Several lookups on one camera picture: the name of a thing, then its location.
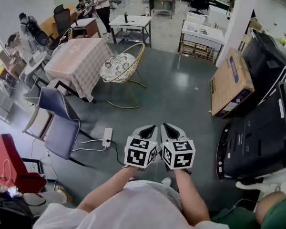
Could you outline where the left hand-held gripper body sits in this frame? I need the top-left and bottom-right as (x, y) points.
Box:
(123, 125), (159, 169)

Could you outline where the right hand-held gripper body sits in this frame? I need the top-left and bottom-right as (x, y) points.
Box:
(160, 123), (196, 170)

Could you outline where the person's left forearm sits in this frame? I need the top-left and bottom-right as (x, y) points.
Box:
(76, 166), (139, 213)

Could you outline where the person's right forearm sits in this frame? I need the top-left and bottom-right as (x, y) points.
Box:
(173, 168), (211, 227)

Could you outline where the navy leather chair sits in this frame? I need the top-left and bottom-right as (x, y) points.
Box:
(22, 87), (95, 167)

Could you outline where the table with checked cloth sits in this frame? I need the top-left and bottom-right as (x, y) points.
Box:
(44, 37), (114, 104)

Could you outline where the grey upholstered chair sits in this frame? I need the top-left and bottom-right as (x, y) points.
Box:
(22, 77), (70, 104)

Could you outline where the black office chair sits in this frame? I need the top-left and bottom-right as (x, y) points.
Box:
(189, 0), (210, 15)
(53, 4), (72, 37)

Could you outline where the white power strip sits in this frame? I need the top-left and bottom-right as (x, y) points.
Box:
(102, 127), (113, 148)

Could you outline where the person's white shirt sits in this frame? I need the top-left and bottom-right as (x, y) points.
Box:
(33, 180), (229, 229)

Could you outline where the black appliance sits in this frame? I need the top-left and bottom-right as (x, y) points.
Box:
(215, 81), (286, 181)
(243, 28), (286, 104)

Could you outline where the large cardboard box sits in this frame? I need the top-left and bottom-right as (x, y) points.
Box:
(211, 47), (255, 118)

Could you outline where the floral seat cushion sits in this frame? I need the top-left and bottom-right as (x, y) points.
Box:
(100, 52), (136, 82)

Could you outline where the wooden rack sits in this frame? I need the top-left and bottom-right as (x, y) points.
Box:
(181, 42), (216, 63)

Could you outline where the white sink cabinet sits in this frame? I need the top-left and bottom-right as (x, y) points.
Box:
(178, 20), (226, 64)

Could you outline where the red cloth covered table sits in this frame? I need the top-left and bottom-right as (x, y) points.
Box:
(0, 134), (48, 193)

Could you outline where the white plastic basket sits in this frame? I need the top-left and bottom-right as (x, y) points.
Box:
(186, 11), (207, 25)

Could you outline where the round white table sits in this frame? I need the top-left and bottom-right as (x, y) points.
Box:
(24, 51), (48, 75)

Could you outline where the brown table white top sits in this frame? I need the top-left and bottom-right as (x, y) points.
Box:
(71, 17), (102, 39)

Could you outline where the wooden side table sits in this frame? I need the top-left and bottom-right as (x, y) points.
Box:
(149, 0), (176, 19)

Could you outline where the yellow wooden desk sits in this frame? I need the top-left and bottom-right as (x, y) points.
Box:
(40, 4), (78, 40)

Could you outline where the black power cable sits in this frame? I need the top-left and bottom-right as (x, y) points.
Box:
(107, 139), (126, 167)

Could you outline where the white power cable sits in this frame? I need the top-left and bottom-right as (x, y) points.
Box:
(71, 138), (108, 152)

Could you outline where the white metal-frame table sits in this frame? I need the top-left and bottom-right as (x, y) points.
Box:
(109, 15), (153, 48)

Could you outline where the white cord loop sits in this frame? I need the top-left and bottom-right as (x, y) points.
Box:
(2, 160), (12, 181)

